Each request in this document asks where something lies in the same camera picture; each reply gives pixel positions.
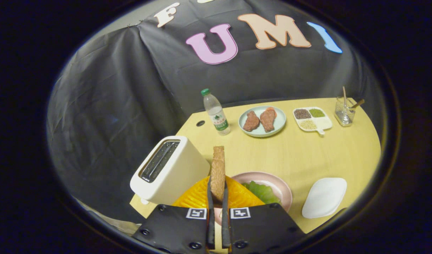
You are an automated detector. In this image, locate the clear glass holder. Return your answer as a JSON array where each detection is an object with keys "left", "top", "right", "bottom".
[{"left": 334, "top": 96, "right": 356, "bottom": 127}]

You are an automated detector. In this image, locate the white divided dish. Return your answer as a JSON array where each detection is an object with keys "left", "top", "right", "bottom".
[{"left": 293, "top": 107, "right": 333, "bottom": 135}]

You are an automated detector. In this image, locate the black backdrop cloth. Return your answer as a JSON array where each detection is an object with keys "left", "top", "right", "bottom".
[{"left": 47, "top": 0, "right": 382, "bottom": 223}]

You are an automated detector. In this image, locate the small white dish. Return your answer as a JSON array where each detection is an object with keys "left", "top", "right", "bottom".
[{"left": 301, "top": 177, "right": 348, "bottom": 219}]

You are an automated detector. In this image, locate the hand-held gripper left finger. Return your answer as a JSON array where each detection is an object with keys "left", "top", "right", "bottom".
[{"left": 131, "top": 176, "right": 216, "bottom": 254}]

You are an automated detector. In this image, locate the white toaster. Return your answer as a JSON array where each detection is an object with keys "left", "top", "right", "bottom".
[{"left": 130, "top": 136, "right": 211, "bottom": 206}]

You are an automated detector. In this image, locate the large brown meat piece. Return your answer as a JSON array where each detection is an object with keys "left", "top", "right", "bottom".
[{"left": 260, "top": 109, "right": 277, "bottom": 133}]

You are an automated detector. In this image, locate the small brown meat piece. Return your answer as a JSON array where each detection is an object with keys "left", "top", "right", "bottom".
[{"left": 242, "top": 111, "right": 260, "bottom": 132}]

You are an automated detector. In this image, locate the green lettuce leaf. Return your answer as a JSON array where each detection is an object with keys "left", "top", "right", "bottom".
[{"left": 241, "top": 181, "right": 281, "bottom": 205}]

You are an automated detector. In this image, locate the clear bottle green cap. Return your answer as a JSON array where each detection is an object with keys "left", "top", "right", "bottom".
[{"left": 201, "top": 88, "right": 231, "bottom": 136}]

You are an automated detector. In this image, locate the pink plate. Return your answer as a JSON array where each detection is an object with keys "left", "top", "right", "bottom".
[{"left": 214, "top": 171, "right": 293, "bottom": 226}]

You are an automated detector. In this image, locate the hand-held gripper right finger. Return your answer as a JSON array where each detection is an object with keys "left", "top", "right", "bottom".
[{"left": 221, "top": 176, "right": 306, "bottom": 254}]

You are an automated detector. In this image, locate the light blue plate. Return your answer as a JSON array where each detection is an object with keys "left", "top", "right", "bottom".
[{"left": 238, "top": 106, "right": 287, "bottom": 138}]

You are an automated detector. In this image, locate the white bread slice brown crust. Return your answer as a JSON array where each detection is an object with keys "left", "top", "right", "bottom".
[{"left": 210, "top": 146, "right": 226, "bottom": 202}]

